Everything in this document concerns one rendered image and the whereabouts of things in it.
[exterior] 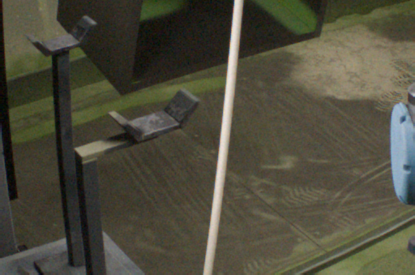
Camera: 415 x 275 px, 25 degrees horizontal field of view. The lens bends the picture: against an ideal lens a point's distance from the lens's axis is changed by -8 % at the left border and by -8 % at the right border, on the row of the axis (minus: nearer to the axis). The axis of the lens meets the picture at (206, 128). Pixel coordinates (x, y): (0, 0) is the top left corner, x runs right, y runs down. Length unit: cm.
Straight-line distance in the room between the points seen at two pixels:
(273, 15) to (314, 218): 54
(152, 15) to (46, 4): 66
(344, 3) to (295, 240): 141
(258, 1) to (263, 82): 60
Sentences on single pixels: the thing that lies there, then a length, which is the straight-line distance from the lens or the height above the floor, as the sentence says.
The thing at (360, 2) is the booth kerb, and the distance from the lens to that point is 375.
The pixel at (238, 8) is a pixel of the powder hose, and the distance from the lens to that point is 181.
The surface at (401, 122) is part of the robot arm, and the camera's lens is 134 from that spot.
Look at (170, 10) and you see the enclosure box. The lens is 255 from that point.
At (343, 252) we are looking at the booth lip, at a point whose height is 4.
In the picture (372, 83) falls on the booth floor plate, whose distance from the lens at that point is 326.
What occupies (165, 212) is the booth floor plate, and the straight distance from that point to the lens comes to 258.
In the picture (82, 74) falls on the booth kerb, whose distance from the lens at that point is 312.
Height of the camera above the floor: 154
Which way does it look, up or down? 31 degrees down
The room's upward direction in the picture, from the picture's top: 1 degrees clockwise
